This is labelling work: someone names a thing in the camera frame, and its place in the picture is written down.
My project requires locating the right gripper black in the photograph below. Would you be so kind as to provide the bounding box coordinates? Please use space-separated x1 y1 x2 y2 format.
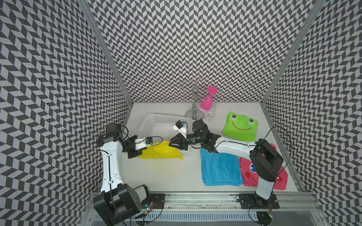
167 132 203 151

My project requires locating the yellow raincoat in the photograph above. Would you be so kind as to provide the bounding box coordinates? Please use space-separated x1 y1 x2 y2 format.
138 141 183 159

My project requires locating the white plastic perforated basket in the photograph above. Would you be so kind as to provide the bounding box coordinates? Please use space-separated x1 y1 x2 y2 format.
137 114 193 140

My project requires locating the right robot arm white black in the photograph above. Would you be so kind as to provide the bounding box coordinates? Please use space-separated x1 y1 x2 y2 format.
169 120 284 204

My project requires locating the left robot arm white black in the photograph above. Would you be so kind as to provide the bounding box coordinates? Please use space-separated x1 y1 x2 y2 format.
93 123 153 226

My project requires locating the blue folded towel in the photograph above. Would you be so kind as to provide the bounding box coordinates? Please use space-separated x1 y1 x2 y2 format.
200 149 244 186

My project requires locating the green frog raincoat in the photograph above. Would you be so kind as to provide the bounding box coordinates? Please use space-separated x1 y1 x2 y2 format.
223 112 258 142

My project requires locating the pink cartoon raincoat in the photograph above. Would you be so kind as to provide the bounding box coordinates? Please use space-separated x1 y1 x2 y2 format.
239 139 288 190

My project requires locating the clear wine glass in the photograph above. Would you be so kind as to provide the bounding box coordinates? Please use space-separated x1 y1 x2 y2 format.
205 101 217 122

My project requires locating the pink plastic wine glass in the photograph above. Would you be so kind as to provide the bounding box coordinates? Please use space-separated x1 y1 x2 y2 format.
200 86 218 111

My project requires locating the silver metal glass rack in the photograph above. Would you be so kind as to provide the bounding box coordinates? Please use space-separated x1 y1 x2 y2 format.
177 79 204 121

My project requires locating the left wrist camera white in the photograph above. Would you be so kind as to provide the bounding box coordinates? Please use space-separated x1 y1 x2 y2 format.
134 137 154 149

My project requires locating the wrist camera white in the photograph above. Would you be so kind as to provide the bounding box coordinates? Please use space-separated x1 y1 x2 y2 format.
173 120 188 138
134 137 154 149

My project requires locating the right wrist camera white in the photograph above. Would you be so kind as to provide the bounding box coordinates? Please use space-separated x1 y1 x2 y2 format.
173 120 188 138

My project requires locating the aluminium front rail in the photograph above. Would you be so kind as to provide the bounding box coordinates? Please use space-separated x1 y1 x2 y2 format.
81 192 323 212

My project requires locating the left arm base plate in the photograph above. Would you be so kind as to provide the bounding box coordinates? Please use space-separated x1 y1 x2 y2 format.
141 193 166 210

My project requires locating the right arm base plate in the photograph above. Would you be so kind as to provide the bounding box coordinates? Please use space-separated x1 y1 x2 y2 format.
236 193 280 210

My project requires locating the left aluminium corner post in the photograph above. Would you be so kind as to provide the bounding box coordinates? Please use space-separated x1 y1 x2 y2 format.
77 0 133 105

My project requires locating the aluminium corner post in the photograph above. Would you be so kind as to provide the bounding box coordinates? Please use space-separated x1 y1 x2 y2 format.
77 0 133 105
261 1 326 105

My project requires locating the right aluminium corner post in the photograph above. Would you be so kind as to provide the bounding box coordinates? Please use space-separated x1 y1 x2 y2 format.
261 1 326 105

